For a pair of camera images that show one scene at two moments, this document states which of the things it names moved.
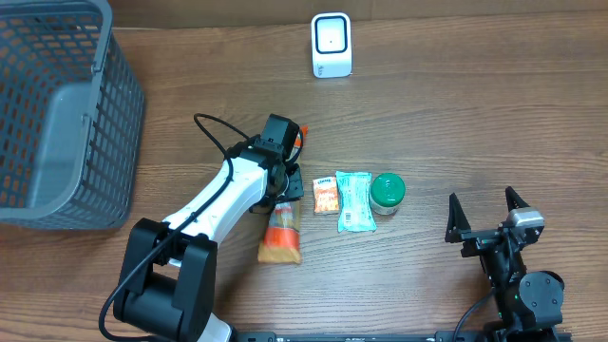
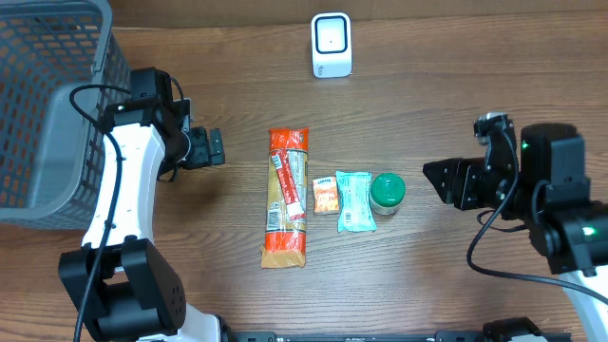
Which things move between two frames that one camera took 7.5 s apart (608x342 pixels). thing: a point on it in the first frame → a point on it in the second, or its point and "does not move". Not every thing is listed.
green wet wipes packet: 355,201 does not move
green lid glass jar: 387,191 does not move
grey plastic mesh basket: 71,116 does not move
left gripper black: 292,188 → 200,148
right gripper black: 484,236 → 470,183
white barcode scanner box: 332,45 does not move
